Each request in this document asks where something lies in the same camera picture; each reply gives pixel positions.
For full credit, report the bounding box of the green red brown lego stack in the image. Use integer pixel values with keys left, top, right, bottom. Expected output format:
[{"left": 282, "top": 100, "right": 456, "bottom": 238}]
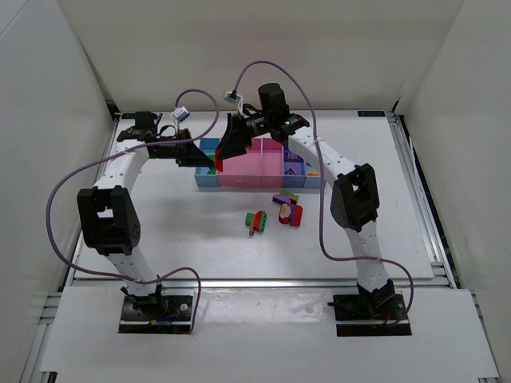
[{"left": 244, "top": 211, "right": 267, "bottom": 236}]

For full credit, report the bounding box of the light blue right bin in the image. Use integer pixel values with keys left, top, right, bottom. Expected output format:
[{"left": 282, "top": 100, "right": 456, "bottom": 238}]
[{"left": 303, "top": 162, "right": 322, "bottom": 189}]

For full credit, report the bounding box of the small pink bin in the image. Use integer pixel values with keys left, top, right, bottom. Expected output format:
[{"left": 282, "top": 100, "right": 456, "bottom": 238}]
[{"left": 261, "top": 138, "right": 283, "bottom": 188}]

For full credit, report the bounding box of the green brown flat lego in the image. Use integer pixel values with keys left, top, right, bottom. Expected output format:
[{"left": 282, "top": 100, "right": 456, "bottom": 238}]
[{"left": 279, "top": 190, "right": 299, "bottom": 203}]

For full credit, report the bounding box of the red flower lego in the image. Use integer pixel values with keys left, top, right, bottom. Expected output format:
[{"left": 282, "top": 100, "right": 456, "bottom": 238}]
[{"left": 278, "top": 203, "right": 292, "bottom": 225}]

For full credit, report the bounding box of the large pink bin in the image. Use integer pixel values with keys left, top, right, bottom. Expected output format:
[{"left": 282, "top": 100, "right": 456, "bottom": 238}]
[{"left": 216, "top": 139, "right": 262, "bottom": 188}]

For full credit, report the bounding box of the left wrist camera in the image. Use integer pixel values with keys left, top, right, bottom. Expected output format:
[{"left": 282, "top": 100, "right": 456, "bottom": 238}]
[{"left": 171, "top": 106, "right": 190, "bottom": 128}]

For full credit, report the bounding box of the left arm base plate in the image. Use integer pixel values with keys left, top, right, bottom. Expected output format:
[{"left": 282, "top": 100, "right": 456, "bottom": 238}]
[{"left": 117, "top": 288, "right": 196, "bottom": 334}]

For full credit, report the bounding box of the red curved lego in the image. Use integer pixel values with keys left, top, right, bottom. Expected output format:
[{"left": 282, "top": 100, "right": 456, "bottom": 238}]
[{"left": 215, "top": 149, "right": 223, "bottom": 172}]

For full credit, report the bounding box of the red purple lego block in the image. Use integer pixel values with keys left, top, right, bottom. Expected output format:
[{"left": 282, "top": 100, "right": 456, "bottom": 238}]
[{"left": 289, "top": 204, "right": 303, "bottom": 227}]

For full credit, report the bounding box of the light blue left bin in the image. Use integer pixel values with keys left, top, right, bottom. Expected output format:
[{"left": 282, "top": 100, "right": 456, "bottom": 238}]
[{"left": 195, "top": 137, "right": 220, "bottom": 188}]

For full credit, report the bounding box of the light blue bin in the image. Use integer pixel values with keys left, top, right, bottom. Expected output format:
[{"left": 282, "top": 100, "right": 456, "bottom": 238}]
[
  {"left": 195, "top": 137, "right": 220, "bottom": 188},
  {"left": 303, "top": 162, "right": 322, "bottom": 189}
]

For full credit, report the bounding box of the aluminium front rail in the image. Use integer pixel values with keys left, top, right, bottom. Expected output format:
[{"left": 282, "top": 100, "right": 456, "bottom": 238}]
[{"left": 69, "top": 275, "right": 451, "bottom": 289}]

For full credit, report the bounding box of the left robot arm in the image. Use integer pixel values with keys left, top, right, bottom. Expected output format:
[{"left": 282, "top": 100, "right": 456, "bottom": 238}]
[{"left": 77, "top": 107, "right": 214, "bottom": 302}]

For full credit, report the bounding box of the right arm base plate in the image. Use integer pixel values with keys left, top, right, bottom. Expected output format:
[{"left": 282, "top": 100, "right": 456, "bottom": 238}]
[{"left": 327, "top": 294, "right": 413, "bottom": 337}]

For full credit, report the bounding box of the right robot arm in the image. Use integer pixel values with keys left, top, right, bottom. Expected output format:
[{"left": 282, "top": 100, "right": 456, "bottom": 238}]
[{"left": 216, "top": 83, "right": 395, "bottom": 305}]

